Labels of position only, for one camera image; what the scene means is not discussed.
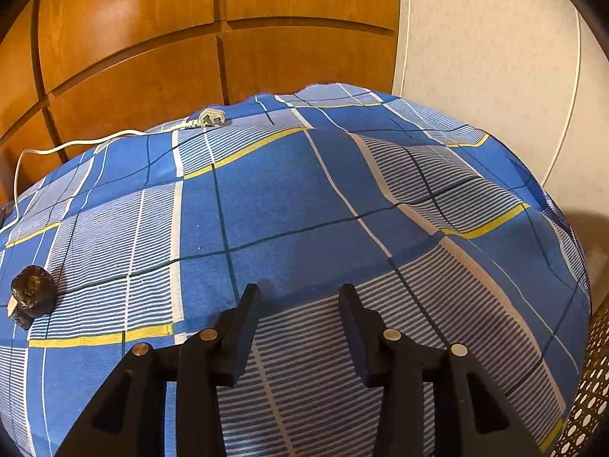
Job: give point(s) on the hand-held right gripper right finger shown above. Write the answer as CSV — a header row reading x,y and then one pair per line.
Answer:
x,y
361,347

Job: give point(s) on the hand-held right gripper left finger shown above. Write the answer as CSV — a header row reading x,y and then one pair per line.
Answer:
x,y
238,342

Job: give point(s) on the dark chocolate cake slice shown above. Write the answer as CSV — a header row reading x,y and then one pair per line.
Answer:
x,y
32,295

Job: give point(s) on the blue plaid cloth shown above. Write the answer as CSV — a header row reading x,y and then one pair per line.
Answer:
x,y
295,190

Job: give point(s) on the perforated metal basket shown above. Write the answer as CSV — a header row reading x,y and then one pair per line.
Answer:
x,y
590,390

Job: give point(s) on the wooden wardrobe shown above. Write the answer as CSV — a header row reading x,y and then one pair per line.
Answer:
x,y
142,19

